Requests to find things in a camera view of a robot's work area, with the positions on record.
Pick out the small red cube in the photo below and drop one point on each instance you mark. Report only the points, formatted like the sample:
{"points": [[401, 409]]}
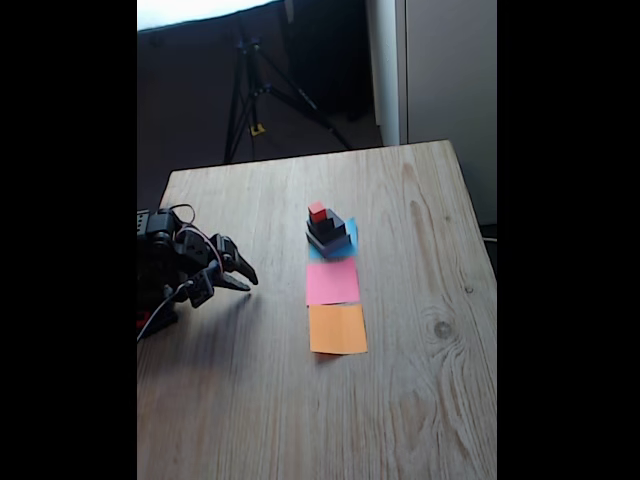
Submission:
{"points": [[317, 210]]}

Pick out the pink paper sheet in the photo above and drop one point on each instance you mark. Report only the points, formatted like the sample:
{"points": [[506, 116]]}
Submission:
{"points": [[332, 282]]}

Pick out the small dark grey cube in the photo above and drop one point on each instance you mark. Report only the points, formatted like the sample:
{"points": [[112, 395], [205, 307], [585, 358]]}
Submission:
{"points": [[327, 220]]}

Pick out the large grey square block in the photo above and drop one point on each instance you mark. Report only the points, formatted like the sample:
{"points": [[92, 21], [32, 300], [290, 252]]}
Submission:
{"points": [[337, 246]]}

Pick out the medium black square block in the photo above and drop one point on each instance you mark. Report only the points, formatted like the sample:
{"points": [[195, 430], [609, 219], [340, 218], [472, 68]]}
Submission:
{"points": [[339, 227]]}

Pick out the blue paper sheet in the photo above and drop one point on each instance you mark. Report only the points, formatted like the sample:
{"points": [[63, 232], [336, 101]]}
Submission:
{"points": [[354, 227]]}

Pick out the red black table clamp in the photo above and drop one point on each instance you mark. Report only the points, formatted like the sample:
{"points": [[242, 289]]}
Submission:
{"points": [[141, 318]]}

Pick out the orange paper sheet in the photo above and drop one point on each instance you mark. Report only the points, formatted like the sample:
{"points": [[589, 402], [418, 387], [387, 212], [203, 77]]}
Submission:
{"points": [[337, 330]]}

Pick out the yellow tag on tripod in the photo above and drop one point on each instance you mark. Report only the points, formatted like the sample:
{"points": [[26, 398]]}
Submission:
{"points": [[257, 130]]}

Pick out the black tripod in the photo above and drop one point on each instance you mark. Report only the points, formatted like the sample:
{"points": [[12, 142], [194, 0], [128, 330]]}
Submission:
{"points": [[248, 90]]}

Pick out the bright white light panel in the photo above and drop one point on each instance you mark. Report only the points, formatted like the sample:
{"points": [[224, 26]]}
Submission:
{"points": [[200, 10]]}

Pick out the white grey cabinet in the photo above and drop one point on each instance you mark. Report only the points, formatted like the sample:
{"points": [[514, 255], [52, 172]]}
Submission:
{"points": [[450, 75]]}

